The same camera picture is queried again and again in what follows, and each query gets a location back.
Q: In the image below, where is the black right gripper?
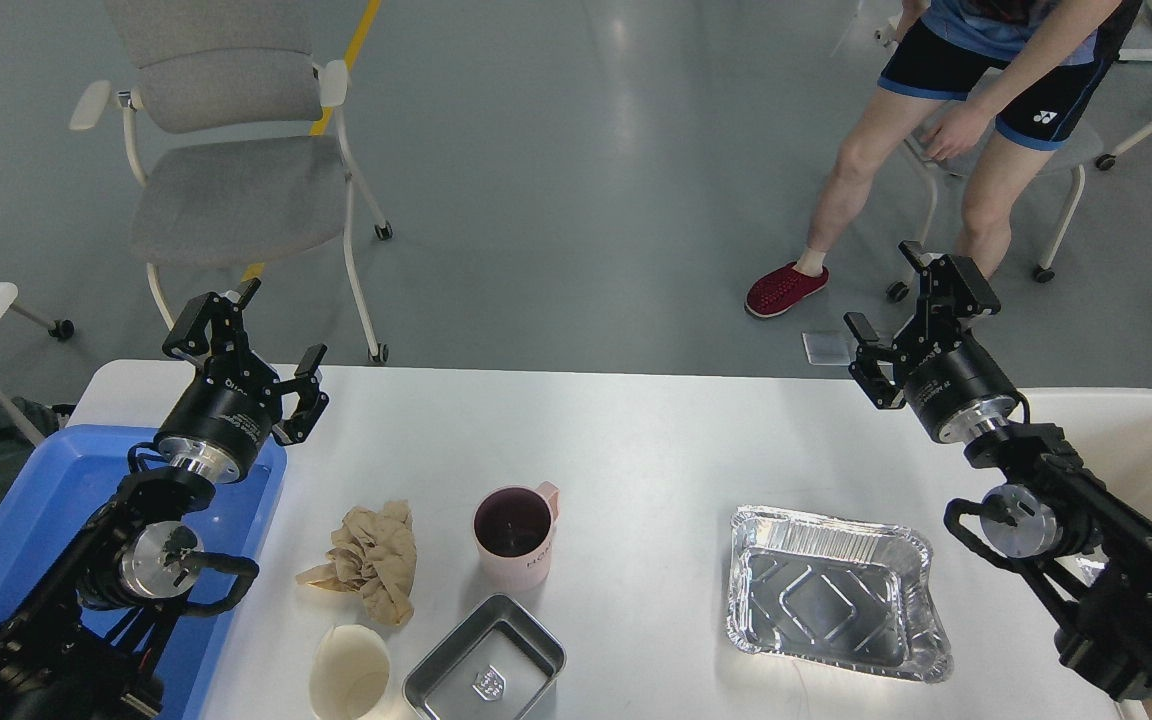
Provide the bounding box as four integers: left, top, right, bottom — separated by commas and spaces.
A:
844, 241, 1021, 445

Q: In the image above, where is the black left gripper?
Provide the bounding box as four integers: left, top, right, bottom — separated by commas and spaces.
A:
156, 278, 329, 484

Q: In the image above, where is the brown paper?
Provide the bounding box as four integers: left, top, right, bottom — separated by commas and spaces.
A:
294, 500, 419, 626

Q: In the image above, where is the aluminium foil tray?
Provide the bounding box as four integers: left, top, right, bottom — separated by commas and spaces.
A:
726, 505, 954, 684

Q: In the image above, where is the pink plastic mug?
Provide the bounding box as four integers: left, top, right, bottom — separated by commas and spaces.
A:
472, 482, 561, 593

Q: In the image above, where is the white paper cup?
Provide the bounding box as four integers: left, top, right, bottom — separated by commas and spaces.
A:
308, 624, 392, 719

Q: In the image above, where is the small steel tray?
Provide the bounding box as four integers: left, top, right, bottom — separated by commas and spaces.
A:
403, 593, 567, 719

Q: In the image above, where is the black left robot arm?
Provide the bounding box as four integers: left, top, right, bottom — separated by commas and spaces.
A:
0, 279, 328, 719

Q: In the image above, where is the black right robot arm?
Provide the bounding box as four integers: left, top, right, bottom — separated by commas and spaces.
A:
846, 241, 1152, 702

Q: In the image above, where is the grey office chair right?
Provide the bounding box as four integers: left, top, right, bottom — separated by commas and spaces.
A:
886, 60, 1107, 303

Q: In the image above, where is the grey office chair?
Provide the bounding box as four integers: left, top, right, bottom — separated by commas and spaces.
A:
69, 1, 393, 365
886, 60, 1107, 303

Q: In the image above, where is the grey office chair left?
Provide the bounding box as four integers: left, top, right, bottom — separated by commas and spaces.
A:
69, 1, 393, 365

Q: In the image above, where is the person in shorts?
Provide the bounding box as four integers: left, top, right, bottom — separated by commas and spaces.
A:
745, 1, 1140, 319

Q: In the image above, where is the white plastic bin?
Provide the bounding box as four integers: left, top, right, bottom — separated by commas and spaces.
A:
988, 388, 1152, 719

